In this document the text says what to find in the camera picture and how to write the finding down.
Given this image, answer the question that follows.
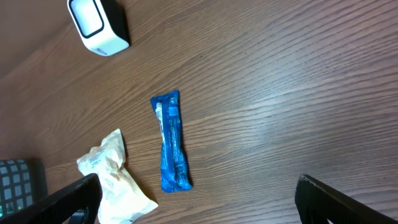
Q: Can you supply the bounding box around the white barcode scanner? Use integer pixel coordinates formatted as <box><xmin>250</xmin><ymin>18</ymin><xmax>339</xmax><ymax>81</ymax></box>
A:
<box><xmin>67</xmin><ymin>0</ymin><xmax>130</xmax><ymax>57</ymax></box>

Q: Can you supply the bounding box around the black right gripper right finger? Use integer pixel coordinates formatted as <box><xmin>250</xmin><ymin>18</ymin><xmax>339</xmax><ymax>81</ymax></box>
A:
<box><xmin>295</xmin><ymin>174</ymin><xmax>397</xmax><ymax>224</ymax></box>

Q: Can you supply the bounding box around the beige paper pouch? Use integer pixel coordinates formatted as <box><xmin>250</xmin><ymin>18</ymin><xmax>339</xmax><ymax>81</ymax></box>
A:
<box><xmin>76</xmin><ymin>129</ymin><xmax>158</xmax><ymax>224</ymax></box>

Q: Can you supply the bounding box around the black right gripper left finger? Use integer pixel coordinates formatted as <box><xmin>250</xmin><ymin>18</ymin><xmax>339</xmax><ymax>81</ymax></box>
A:
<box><xmin>1</xmin><ymin>174</ymin><xmax>102</xmax><ymax>224</ymax></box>

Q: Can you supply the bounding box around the grey plastic mesh basket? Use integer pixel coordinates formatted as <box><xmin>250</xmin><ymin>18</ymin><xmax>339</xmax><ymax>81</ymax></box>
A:
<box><xmin>1</xmin><ymin>158</ymin><xmax>47</xmax><ymax>219</ymax></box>

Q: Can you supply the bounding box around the blue snack bar wrapper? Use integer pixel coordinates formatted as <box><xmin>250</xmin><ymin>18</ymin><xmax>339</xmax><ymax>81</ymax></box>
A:
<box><xmin>150</xmin><ymin>90</ymin><xmax>193</xmax><ymax>193</ymax></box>

